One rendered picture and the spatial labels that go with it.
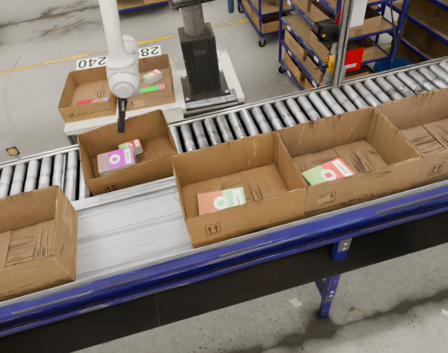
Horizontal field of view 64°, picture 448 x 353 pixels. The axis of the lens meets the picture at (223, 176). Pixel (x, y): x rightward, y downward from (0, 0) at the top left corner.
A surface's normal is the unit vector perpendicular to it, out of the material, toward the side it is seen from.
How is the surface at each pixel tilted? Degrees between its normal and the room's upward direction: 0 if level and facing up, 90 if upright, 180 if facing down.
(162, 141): 4
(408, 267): 0
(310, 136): 90
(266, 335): 0
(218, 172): 89
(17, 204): 90
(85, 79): 89
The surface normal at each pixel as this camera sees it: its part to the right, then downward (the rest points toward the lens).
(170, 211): -0.11, -0.67
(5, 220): 0.25, 0.69
